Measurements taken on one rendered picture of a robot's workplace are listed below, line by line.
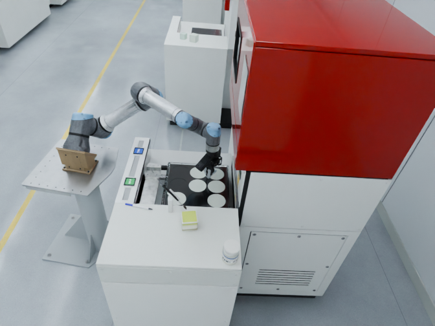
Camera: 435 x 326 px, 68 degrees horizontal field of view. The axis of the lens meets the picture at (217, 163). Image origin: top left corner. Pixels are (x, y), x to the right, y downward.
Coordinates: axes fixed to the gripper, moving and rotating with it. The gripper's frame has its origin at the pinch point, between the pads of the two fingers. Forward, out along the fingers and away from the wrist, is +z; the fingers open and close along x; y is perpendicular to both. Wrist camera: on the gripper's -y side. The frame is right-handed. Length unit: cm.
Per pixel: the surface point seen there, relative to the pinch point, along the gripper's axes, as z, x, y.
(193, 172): 1.3, 8.8, -2.9
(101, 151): 9, 67, -33
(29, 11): 57, 521, 56
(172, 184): 1.4, 8.4, -18.5
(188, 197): 1.4, -5.4, -17.5
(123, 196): -4.2, 10.7, -46.9
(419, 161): 21, -68, 159
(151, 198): 3.4, 7.2, -33.0
